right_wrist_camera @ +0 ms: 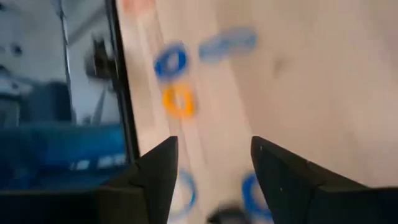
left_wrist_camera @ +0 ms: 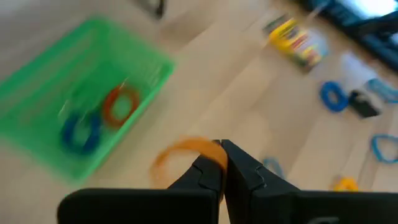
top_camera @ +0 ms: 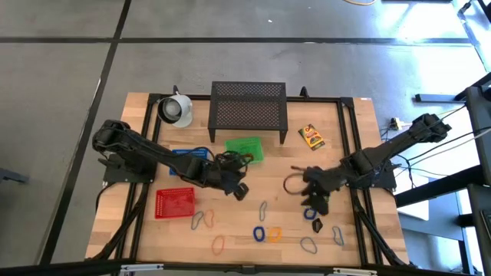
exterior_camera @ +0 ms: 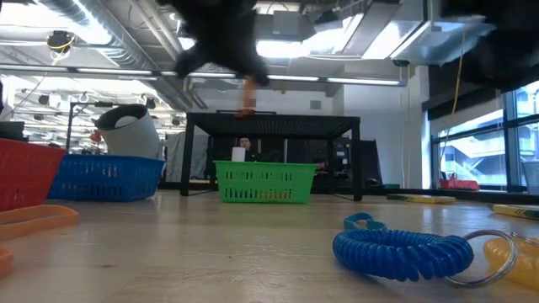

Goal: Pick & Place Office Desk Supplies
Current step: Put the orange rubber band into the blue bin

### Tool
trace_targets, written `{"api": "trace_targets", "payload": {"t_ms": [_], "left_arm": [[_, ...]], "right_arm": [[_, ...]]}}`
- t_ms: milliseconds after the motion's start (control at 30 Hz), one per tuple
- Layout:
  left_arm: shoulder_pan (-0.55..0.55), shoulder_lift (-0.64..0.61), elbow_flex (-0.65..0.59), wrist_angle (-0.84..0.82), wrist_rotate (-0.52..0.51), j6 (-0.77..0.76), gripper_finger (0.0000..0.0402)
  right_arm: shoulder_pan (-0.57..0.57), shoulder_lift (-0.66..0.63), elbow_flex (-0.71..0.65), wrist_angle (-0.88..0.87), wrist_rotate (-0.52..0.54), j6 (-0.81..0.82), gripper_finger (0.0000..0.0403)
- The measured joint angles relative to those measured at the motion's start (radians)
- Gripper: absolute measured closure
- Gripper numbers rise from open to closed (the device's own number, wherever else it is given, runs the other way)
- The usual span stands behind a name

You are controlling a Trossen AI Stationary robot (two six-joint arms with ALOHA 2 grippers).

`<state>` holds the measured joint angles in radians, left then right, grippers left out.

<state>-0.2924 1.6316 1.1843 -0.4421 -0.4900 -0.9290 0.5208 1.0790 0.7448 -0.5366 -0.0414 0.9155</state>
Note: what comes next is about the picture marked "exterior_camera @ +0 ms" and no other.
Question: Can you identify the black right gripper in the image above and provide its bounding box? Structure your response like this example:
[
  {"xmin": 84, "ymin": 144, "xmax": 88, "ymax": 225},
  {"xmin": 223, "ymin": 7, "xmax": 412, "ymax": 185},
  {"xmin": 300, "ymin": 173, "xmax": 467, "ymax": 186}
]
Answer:
[{"xmin": 440, "ymin": 0, "xmax": 539, "ymax": 92}]

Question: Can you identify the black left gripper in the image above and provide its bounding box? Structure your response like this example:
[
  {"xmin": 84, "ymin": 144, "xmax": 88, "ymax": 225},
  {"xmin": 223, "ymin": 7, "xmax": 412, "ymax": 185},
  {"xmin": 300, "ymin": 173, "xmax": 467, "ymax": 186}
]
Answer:
[{"xmin": 158, "ymin": 0, "xmax": 271, "ymax": 88}]

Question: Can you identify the yellow green crayon box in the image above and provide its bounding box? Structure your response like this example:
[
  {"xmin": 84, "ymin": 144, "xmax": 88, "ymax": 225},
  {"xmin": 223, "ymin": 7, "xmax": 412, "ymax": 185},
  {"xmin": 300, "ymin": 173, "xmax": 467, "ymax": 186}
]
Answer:
[
  {"xmin": 491, "ymin": 203, "xmax": 539, "ymax": 221},
  {"xmin": 386, "ymin": 193, "xmax": 457, "ymax": 205}
]

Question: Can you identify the blue rubber band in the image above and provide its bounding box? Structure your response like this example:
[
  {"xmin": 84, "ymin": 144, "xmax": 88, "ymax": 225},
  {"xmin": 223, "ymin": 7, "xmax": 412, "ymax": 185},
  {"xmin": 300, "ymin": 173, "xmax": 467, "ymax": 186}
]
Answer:
[{"xmin": 342, "ymin": 211, "xmax": 387, "ymax": 232}]

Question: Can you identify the yellow coil wristband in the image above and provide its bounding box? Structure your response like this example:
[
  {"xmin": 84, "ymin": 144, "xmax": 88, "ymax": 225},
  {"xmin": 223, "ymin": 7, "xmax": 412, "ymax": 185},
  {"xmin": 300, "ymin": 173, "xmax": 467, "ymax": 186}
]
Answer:
[{"xmin": 483, "ymin": 232, "xmax": 539, "ymax": 291}]

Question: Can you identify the blue coil wristband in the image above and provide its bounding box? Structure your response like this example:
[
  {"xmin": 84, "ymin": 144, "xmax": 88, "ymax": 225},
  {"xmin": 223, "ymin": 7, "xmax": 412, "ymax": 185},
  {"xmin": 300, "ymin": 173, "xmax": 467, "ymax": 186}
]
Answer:
[{"xmin": 331, "ymin": 228, "xmax": 519, "ymax": 290}]

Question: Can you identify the orange rubber band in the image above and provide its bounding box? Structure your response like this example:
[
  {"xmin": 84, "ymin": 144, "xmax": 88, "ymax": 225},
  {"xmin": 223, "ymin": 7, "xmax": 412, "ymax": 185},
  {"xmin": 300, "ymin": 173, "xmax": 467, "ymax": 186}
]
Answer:
[
  {"xmin": 0, "ymin": 204, "xmax": 81, "ymax": 242},
  {"xmin": 0, "ymin": 247, "xmax": 15, "ymax": 279}
]

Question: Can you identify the black mesh shelf riser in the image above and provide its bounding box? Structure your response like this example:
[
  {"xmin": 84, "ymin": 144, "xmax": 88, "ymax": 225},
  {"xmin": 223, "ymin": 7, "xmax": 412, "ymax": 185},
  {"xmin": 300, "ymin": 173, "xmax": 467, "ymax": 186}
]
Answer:
[{"xmin": 179, "ymin": 111, "xmax": 363, "ymax": 202}]

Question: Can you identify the person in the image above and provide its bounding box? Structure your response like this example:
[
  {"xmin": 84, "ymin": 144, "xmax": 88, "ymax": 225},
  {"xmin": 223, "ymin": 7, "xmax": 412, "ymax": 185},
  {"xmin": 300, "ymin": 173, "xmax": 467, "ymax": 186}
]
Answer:
[{"xmin": 235, "ymin": 136, "xmax": 270, "ymax": 163}]

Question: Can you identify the green plastic basket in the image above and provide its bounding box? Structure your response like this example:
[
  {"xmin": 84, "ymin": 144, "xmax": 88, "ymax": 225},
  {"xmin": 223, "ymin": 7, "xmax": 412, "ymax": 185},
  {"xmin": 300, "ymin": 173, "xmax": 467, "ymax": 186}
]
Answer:
[{"xmin": 213, "ymin": 160, "xmax": 318, "ymax": 205}]

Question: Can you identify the grey hanging cloth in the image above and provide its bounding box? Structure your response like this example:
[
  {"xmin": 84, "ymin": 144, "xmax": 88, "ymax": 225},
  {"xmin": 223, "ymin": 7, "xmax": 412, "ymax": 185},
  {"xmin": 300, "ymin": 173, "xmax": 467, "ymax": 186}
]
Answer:
[{"xmin": 163, "ymin": 130, "xmax": 211, "ymax": 183}]

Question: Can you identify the white cylindrical cup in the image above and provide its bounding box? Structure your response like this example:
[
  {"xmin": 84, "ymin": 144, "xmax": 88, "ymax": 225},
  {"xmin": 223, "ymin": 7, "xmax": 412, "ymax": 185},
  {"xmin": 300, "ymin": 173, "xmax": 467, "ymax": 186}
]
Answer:
[{"xmin": 93, "ymin": 104, "xmax": 163, "ymax": 160}]

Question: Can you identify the red storage bin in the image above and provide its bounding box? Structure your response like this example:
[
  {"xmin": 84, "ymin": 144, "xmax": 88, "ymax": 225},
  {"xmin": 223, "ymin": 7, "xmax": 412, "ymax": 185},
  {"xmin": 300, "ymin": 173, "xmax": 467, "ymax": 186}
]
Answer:
[{"xmin": 439, "ymin": 172, "xmax": 480, "ymax": 192}]

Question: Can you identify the black cabinet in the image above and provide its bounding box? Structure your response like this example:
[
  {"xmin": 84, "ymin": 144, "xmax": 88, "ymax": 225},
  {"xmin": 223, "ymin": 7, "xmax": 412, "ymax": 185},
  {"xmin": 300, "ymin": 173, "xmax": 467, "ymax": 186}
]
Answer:
[{"xmin": 305, "ymin": 136, "xmax": 383, "ymax": 189}]

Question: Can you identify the blue plastic basket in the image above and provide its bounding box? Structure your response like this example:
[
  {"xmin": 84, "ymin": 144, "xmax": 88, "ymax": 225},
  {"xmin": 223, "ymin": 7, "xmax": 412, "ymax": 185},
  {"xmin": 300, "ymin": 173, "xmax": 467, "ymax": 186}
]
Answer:
[{"xmin": 46, "ymin": 154, "xmax": 166, "ymax": 202}]

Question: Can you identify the black metal rack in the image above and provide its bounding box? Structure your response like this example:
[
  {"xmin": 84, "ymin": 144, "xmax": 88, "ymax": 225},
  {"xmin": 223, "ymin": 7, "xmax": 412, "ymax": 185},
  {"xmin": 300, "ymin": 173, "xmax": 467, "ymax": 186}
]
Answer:
[{"xmin": 65, "ymin": 99, "xmax": 113, "ymax": 149}]

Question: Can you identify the black computer monitor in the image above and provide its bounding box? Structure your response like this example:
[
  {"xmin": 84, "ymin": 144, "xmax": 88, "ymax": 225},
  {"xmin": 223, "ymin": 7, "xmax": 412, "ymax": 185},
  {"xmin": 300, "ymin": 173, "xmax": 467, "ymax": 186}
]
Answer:
[{"xmin": 0, "ymin": 120, "xmax": 29, "ymax": 142}]

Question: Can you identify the red plastic basket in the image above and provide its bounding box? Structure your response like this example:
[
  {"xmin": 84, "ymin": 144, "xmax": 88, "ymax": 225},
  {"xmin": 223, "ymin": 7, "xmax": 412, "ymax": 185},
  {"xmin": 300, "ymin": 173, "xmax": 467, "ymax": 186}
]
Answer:
[{"xmin": 0, "ymin": 137, "xmax": 67, "ymax": 211}]

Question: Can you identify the yellow hanging cable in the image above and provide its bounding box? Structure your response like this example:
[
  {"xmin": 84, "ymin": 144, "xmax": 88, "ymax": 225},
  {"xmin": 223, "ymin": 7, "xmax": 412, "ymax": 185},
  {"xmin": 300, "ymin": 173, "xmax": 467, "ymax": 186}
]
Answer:
[{"xmin": 437, "ymin": 29, "xmax": 467, "ymax": 169}]

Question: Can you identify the black window frame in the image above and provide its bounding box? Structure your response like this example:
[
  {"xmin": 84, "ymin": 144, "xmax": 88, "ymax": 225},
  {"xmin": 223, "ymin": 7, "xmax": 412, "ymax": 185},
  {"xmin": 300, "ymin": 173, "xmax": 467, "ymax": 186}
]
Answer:
[{"xmin": 430, "ymin": 77, "xmax": 539, "ymax": 194}]

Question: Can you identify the long fluorescent light rail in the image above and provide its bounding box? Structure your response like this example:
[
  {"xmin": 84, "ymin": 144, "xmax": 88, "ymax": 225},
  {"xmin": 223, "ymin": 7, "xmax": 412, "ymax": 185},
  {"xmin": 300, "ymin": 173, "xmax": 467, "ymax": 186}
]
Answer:
[{"xmin": 0, "ymin": 62, "xmax": 408, "ymax": 88}]

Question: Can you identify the silver ventilation duct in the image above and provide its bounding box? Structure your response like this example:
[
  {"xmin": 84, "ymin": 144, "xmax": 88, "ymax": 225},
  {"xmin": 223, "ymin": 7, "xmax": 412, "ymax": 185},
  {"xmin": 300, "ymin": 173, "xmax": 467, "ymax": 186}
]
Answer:
[{"xmin": 40, "ymin": 0, "xmax": 203, "ymax": 113}]

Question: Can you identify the black yellow cable reel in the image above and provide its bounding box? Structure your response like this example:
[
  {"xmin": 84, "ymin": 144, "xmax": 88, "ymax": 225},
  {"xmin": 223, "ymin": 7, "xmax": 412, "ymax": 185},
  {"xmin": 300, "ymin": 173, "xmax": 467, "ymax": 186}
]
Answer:
[{"xmin": 45, "ymin": 29, "xmax": 77, "ymax": 55}]

